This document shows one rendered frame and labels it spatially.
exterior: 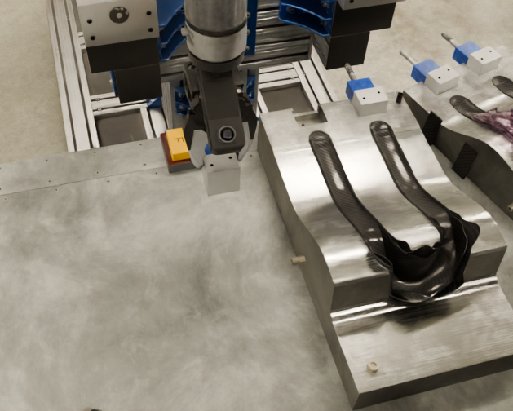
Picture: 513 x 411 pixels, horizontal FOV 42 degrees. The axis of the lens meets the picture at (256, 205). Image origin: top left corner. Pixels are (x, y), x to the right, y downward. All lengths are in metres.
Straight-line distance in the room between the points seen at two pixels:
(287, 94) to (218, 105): 1.34
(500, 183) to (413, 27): 1.77
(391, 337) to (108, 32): 0.72
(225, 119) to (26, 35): 2.04
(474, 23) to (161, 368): 2.32
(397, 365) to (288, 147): 0.39
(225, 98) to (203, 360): 0.38
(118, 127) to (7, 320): 1.14
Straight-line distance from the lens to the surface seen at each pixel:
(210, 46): 0.83
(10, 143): 2.43
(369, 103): 1.16
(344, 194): 1.07
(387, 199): 1.06
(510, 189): 1.19
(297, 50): 1.57
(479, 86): 1.35
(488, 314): 1.03
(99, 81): 2.27
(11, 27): 2.90
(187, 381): 0.98
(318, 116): 1.20
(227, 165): 0.98
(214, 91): 0.87
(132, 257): 1.09
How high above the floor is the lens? 1.70
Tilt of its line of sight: 52 degrees down
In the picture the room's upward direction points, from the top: 4 degrees clockwise
